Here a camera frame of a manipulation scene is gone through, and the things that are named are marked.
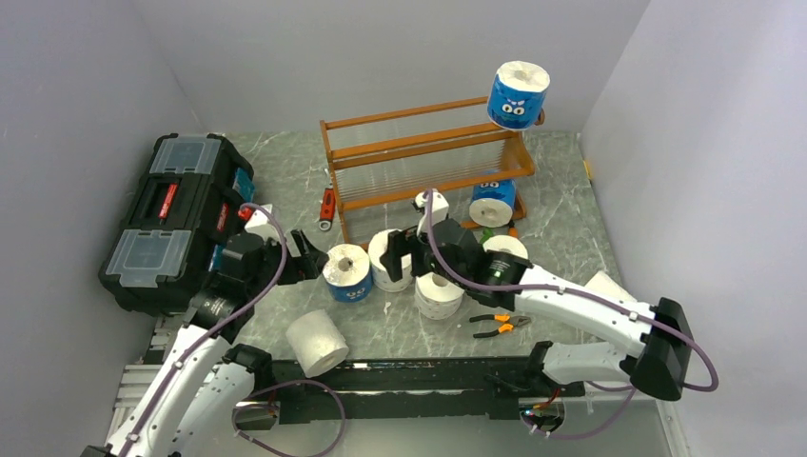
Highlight plain white paper roll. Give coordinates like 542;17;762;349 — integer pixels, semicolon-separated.
285;309;349;378

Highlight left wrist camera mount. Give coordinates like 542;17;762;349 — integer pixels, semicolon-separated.
237;204;280;242

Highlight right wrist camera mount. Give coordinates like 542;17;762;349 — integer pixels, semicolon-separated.
413;189;449;234

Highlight orange wooden shelf rack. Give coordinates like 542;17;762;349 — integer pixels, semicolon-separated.
319;96;537;245

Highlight red handled wrench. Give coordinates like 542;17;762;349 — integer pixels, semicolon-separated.
318;187;336;231

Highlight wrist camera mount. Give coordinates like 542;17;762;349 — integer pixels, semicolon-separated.
237;204;280;242
413;189;449;234

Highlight black plastic toolbox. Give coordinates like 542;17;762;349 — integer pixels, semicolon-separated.
98;133;255;316

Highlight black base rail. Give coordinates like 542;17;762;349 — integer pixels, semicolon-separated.
237;356;585;429

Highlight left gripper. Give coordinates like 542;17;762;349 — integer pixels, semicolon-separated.
247;228;329;298

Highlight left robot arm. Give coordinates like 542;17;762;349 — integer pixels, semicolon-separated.
82;229;328;456

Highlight white floral paper roll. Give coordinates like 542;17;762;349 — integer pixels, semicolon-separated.
482;235;529;260
415;272;464;320
367;228;413;293

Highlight blue paper roll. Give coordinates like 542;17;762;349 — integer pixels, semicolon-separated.
322;244;373;303
486;61;551;131
468;179;517;228

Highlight white paper roll at edge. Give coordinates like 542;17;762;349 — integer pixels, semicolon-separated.
584;270;638;303

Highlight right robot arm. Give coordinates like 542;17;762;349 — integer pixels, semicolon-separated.
380;219;694;401

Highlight orange handled pliers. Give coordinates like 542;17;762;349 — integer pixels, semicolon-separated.
468;314;532;339

